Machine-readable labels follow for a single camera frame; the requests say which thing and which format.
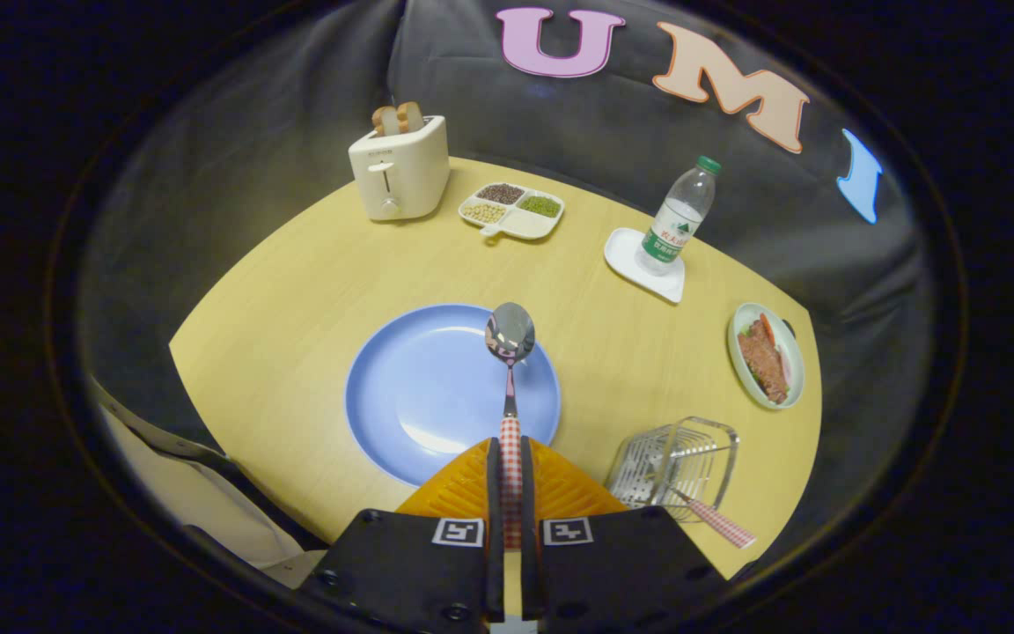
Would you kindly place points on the blue round plate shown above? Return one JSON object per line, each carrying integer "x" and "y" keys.
{"x": 419, "y": 387}

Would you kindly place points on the clear plastic water bottle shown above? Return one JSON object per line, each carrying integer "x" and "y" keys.
{"x": 672, "y": 224}

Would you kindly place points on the sliced brown meat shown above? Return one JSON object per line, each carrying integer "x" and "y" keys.
{"x": 762, "y": 365}

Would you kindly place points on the toasted bread slice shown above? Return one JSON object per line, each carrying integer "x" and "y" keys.
{"x": 410, "y": 116}
{"x": 385, "y": 121}

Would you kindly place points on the pink sausage slice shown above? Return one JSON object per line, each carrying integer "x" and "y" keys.
{"x": 785, "y": 361}

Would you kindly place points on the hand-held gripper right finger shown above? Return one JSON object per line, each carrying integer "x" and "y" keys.
{"x": 621, "y": 572}

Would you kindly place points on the pale green oval plate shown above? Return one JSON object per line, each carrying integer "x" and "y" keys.
{"x": 793, "y": 352}

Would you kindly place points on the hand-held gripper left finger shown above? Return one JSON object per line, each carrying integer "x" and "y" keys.
{"x": 401, "y": 572}

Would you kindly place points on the person's white shirt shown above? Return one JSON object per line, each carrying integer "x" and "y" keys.
{"x": 199, "y": 502}

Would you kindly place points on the white toaster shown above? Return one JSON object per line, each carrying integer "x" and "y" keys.
{"x": 410, "y": 172}

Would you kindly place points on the perforated metal cutlery holder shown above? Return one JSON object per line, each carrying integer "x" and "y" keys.
{"x": 648, "y": 467}

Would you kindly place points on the white square coaster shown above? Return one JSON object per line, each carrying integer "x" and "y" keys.
{"x": 626, "y": 255}

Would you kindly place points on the white divided bean dish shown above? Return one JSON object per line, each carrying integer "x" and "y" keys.
{"x": 525, "y": 224}

